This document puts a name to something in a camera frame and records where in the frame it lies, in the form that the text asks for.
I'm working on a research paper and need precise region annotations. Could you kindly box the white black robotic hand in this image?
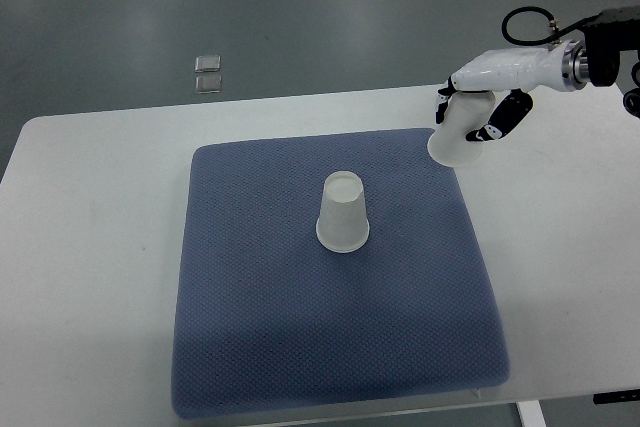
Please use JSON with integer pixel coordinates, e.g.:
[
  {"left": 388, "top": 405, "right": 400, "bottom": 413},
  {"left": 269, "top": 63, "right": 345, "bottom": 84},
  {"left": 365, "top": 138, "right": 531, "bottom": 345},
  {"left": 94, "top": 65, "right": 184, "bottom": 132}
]
[{"left": 435, "top": 41, "right": 589, "bottom": 142}]

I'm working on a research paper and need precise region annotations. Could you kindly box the white paper cup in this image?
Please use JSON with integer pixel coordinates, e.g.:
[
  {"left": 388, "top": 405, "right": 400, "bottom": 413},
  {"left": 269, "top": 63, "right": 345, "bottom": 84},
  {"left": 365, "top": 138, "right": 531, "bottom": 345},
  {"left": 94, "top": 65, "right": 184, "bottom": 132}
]
[
  {"left": 427, "top": 92, "right": 495, "bottom": 167},
  {"left": 316, "top": 171, "right": 370, "bottom": 254}
]

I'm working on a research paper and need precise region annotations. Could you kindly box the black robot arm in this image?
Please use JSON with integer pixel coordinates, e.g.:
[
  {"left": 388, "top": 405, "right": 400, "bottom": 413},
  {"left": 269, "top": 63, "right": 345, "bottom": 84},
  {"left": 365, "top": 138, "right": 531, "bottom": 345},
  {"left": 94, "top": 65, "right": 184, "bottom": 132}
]
[{"left": 557, "top": 6, "right": 639, "bottom": 88}]

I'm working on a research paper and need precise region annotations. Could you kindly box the upper clear floor plate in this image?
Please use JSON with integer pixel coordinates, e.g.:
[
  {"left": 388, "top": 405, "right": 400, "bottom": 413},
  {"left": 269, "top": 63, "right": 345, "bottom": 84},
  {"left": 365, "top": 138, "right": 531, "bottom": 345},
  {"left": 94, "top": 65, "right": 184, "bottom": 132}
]
[{"left": 194, "top": 54, "right": 221, "bottom": 73}]

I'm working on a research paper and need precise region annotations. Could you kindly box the white table leg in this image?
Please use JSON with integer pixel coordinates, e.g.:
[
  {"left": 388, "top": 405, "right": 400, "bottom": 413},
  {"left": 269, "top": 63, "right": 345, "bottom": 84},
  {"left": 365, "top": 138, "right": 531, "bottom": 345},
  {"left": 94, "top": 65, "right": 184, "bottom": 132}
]
[{"left": 516, "top": 400, "right": 547, "bottom": 427}]

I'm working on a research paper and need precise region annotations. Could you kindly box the blue fabric cushion mat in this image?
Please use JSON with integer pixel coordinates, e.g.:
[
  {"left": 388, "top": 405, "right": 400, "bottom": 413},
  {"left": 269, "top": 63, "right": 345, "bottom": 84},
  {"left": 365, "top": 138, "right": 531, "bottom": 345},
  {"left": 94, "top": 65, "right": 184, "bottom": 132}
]
[{"left": 172, "top": 128, "right": 510, "bottom": 420}]

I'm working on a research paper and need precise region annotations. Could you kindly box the black braided cable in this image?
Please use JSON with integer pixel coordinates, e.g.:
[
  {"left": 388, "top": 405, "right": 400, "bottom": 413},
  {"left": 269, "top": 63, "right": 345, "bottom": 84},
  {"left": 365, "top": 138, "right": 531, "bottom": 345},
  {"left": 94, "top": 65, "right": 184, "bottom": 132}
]
[{"left": 501, "top": 6, "right": 601, "bottom": 48}]

